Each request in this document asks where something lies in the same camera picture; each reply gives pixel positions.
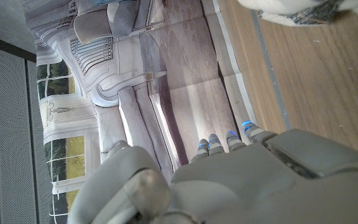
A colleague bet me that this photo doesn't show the printed room backdrop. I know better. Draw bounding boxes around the printed room backdrop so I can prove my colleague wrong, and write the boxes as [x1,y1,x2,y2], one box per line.
[23,0,257,224]

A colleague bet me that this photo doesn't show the grey perforated wall panel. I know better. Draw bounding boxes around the grey perforated wall panel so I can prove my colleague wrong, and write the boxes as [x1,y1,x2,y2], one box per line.
[0,30,54,224]

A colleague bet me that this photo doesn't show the beige plaid fringed scarf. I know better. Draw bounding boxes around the beige plaid fringed scarf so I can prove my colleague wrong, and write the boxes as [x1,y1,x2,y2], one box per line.
[237,0,358,27]

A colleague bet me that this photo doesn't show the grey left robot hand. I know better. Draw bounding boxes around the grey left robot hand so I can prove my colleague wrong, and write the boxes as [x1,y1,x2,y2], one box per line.
[67,120,358,224]

